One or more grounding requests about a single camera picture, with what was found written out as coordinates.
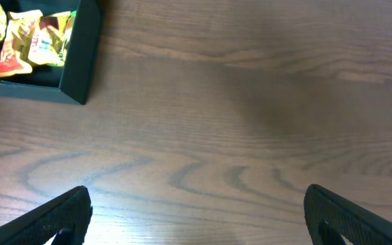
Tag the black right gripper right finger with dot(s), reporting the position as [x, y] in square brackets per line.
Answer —
[332, 219]

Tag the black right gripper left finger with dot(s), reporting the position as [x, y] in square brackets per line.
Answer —
[64, 220]

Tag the dark green box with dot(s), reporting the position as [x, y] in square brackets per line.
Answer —
[70, 83]

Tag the yellow chocolate cake snack packet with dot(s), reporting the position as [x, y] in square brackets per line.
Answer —
[47, 40]

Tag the green pandan cake snack packet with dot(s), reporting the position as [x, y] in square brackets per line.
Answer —
[67, 36]

